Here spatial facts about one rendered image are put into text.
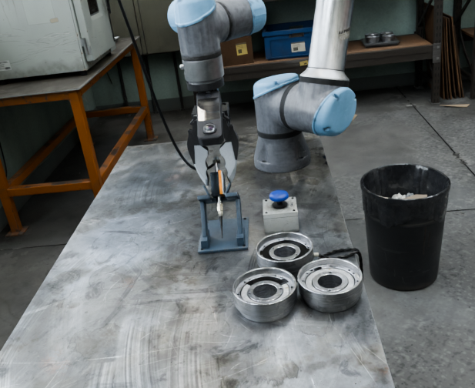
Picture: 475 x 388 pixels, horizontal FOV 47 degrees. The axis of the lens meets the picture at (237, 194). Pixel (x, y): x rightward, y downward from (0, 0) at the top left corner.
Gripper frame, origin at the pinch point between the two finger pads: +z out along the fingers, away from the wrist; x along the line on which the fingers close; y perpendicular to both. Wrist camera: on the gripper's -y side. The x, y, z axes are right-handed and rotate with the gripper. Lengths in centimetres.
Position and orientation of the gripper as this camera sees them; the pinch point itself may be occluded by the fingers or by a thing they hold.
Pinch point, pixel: (218, 179)
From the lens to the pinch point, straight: 111.2
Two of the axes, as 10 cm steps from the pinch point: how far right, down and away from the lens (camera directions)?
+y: 0.3, -4.3, 9.0
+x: -9.9, 0.9, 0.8
